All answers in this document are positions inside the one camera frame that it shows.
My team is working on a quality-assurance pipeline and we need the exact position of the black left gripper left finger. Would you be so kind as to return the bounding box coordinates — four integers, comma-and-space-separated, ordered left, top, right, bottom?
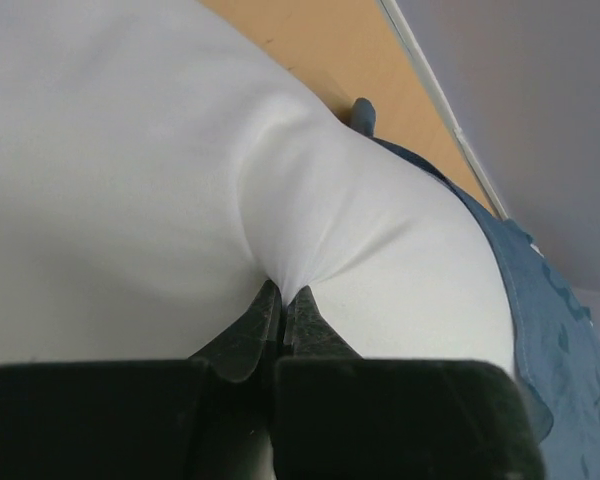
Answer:
0, 282, 280, 479

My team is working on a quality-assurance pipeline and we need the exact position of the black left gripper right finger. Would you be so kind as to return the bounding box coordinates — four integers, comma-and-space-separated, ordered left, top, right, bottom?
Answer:
272, 288, 545, 479

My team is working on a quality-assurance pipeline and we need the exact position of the blue letter-print pillowcase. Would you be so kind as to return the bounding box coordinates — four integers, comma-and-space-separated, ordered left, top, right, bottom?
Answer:
348, 98, 600, 479

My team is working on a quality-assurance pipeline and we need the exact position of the white pillow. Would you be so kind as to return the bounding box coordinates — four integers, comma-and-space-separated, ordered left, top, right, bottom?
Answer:
0, 0, 519, 480

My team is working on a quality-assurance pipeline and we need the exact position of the aluminium front rail frame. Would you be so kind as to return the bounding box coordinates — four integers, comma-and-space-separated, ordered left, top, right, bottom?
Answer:
377, 0, 510, 218

